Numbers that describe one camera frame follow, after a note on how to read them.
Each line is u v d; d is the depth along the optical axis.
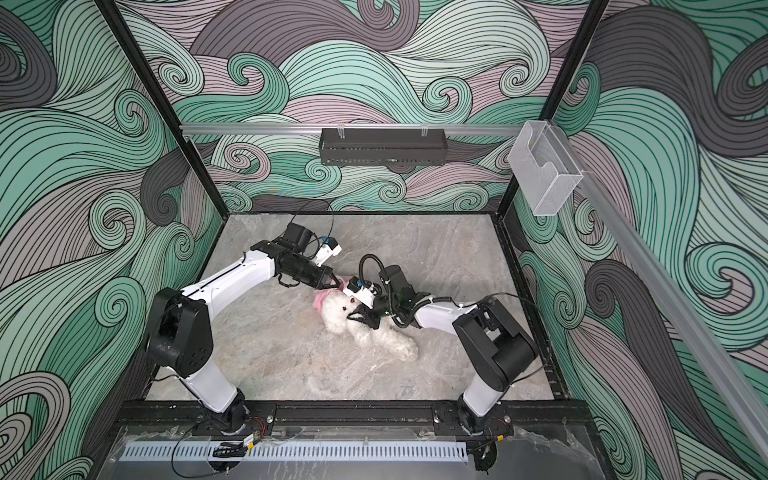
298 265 0.73
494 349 0.45
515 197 1.14
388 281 0.70
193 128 0.95
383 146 0.92
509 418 0.73
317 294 0.85
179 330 0.46
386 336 0.80
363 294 0.76
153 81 0.83
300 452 0.70
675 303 0.51
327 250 0.80
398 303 0.71
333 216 1.20
